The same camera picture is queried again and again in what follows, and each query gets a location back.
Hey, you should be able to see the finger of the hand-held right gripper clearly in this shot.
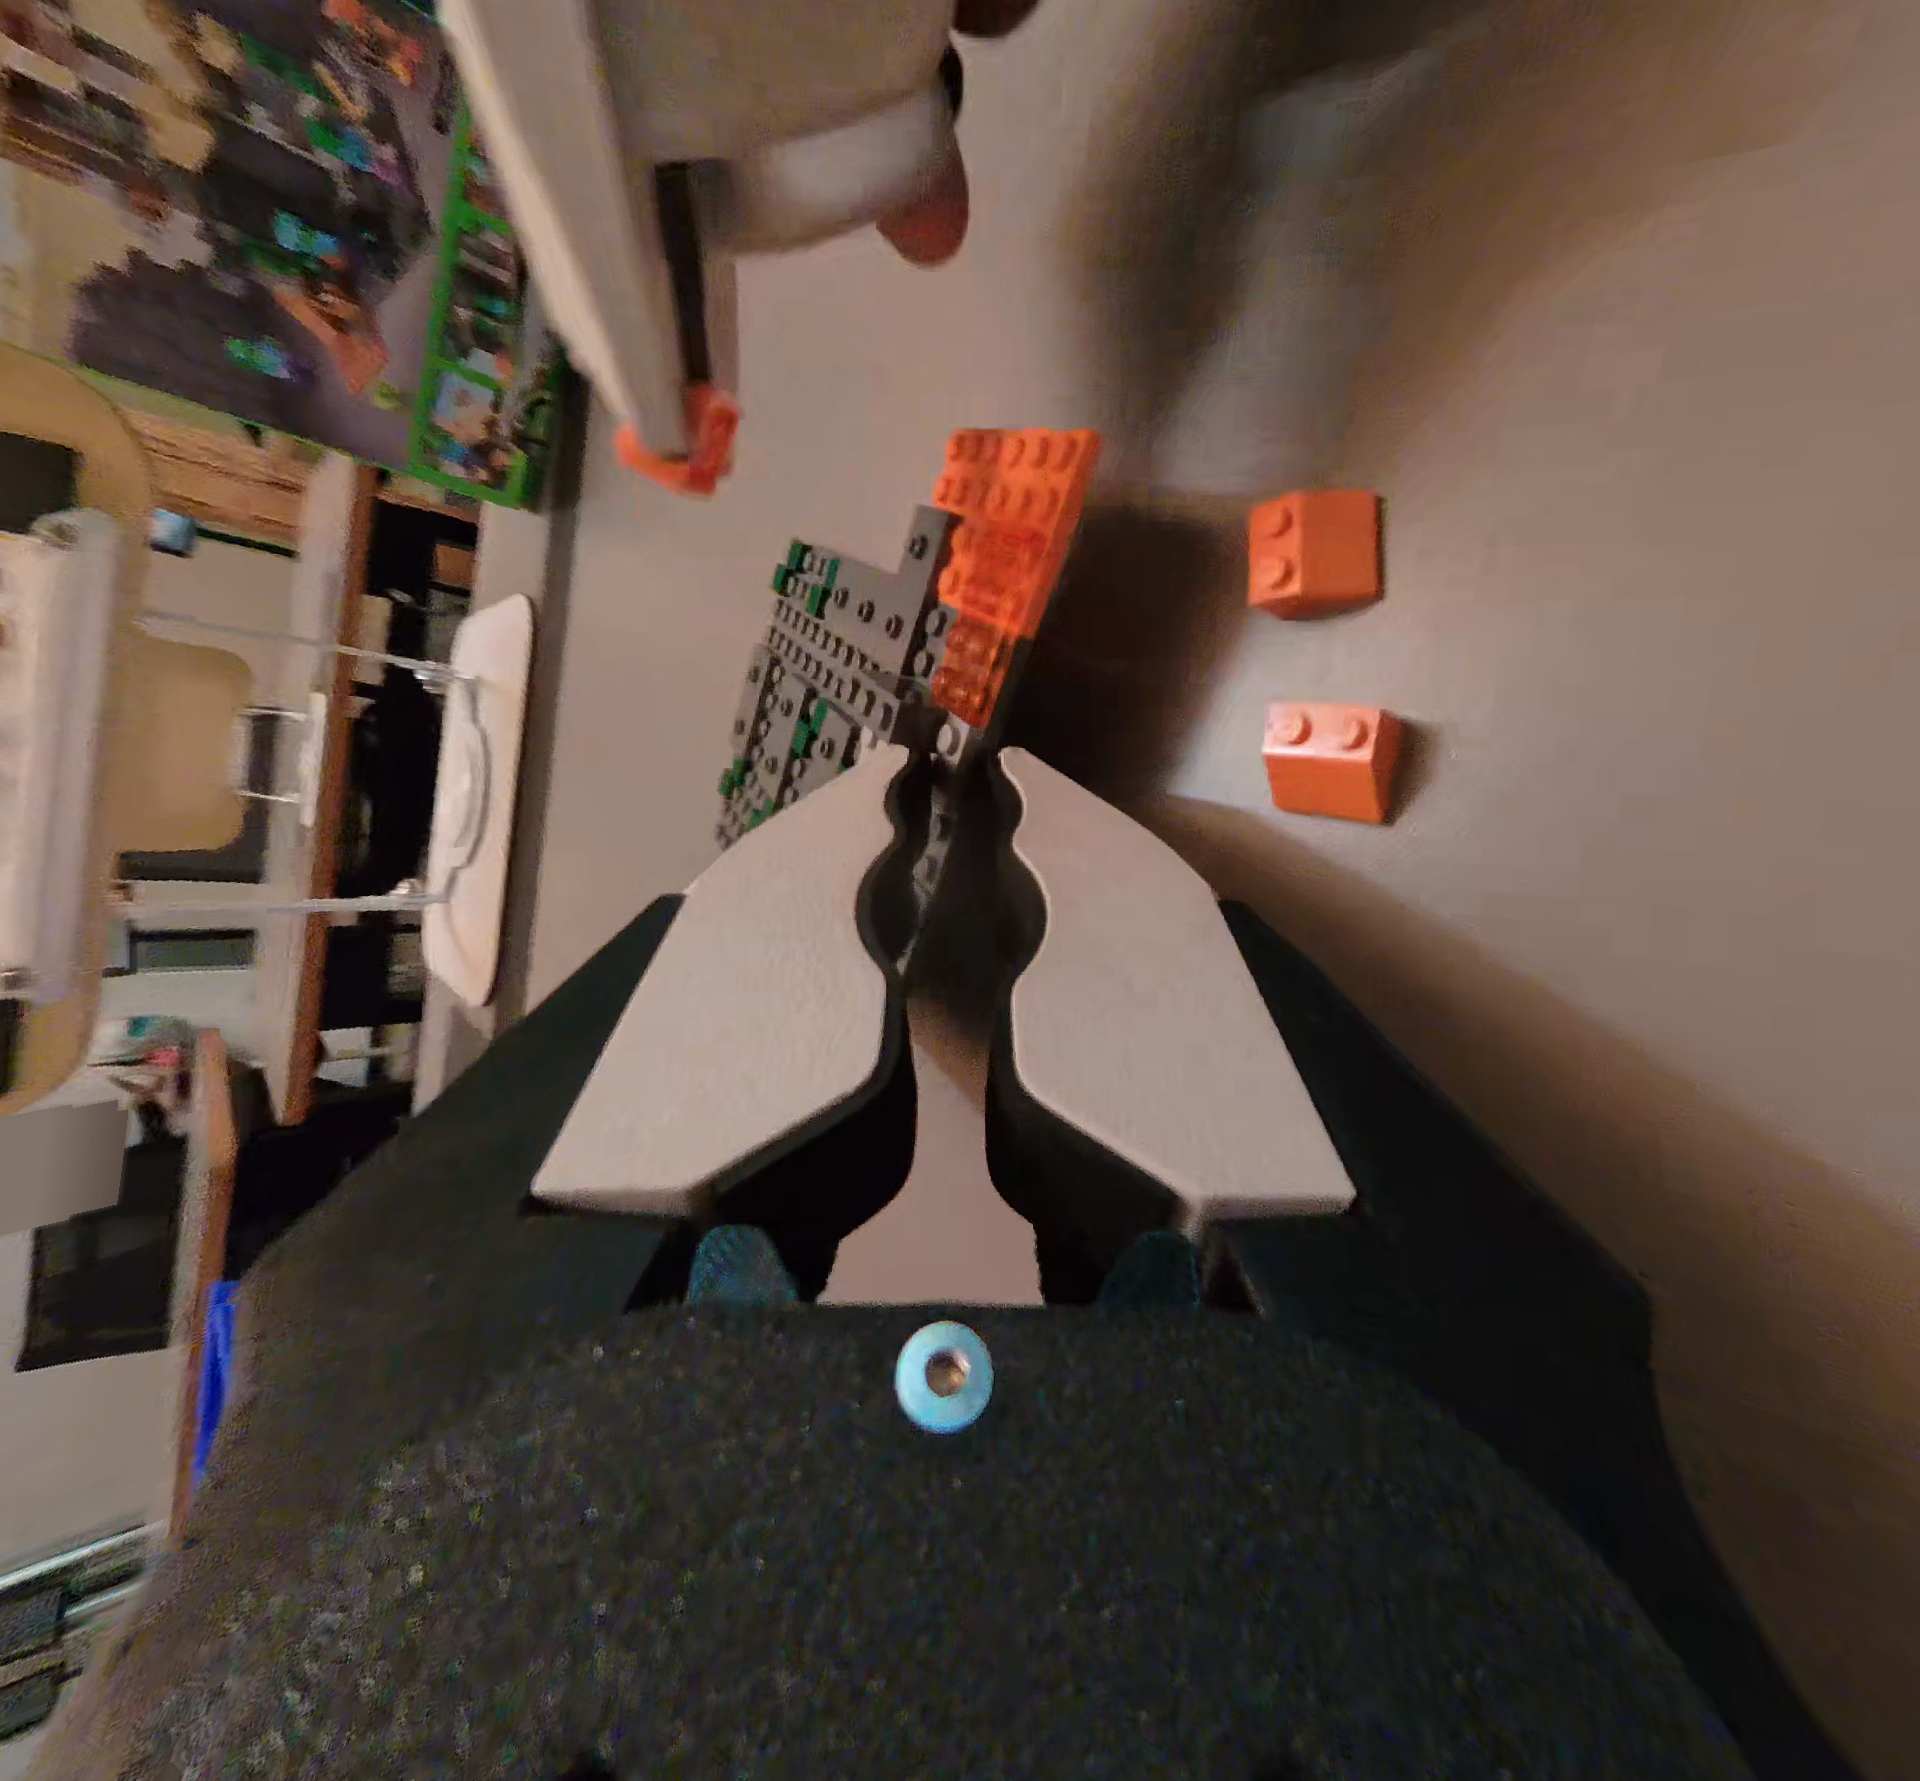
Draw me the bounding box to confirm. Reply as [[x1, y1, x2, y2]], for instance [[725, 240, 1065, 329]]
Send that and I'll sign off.
[[661, 159, 747, 405], [402, 0, 699, 455]]

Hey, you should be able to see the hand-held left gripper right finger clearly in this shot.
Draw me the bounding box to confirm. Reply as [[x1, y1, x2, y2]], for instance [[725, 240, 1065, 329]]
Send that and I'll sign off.
[[983, 747, 1361, 1231]]

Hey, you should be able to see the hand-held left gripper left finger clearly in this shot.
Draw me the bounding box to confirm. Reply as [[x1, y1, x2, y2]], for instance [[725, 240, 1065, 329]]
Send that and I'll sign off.
[[530, 747, 922, 1221]]

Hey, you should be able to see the orange lego slope brick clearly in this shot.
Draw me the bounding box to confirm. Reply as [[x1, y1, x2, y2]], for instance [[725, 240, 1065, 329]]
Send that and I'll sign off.
[[1245, 489, 1385, 621], [1260, 702, 1409, 826], [616, 385, 743, 496]]

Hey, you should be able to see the grey and orange lego build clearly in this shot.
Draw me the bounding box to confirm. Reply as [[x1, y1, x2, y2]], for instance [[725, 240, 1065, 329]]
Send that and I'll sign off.
[[715, 429, 1104, 901]]

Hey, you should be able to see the lego set box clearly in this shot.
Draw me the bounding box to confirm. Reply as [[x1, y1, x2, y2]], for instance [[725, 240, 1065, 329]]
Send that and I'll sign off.
[[0, 0, 575, 511]]

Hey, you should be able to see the lego instruction booklet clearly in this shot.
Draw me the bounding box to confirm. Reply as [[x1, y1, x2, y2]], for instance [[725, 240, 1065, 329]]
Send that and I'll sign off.
[[0, 520, 125, 981]]

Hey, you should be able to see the white stand base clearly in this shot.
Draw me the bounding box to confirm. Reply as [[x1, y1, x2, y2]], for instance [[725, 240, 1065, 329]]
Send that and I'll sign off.
[[0, 356, 537, 1107]]

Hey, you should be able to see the wooden office desk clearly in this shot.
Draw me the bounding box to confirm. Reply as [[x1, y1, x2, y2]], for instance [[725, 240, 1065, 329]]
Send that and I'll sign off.
[[258, 458, 380, 1126]]

